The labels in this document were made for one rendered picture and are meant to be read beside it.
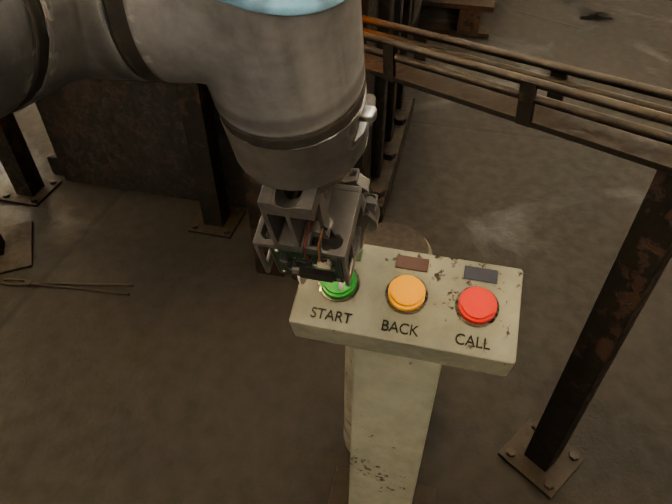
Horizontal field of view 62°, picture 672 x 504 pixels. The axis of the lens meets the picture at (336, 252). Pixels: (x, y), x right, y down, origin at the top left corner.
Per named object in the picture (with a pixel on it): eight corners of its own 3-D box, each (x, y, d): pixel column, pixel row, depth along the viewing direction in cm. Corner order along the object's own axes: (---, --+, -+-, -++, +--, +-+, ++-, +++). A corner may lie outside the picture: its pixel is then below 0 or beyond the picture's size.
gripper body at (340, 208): (264, 275, 46) (226, 195, 36) (290, 190, 50) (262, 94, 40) (354, 290, 45) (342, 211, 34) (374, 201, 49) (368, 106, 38)
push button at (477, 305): (459, 289, 61) (461, 282, 59) (496, 295, 60) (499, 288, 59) (454, 323, 59) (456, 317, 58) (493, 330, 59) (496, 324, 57)
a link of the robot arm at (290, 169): (241, 31, 36) (389, 44, 34) (257, 86, 40) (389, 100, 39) (196, 140, 32) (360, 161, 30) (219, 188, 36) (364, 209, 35)
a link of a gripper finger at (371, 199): (327, 245, 52) (316, 194, 45) (332, 229, 53) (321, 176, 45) (377, 253, 51) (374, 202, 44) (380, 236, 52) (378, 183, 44)
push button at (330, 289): (326, 266, 64) (324, 259, 62) (360, 272, 63) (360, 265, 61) (318, 298, 62) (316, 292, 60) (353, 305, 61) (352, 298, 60)
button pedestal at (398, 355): (325, 464, 109) (318, 220, 67) (448, 493, 105) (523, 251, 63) (302, 549, 98) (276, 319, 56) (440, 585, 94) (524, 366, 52)
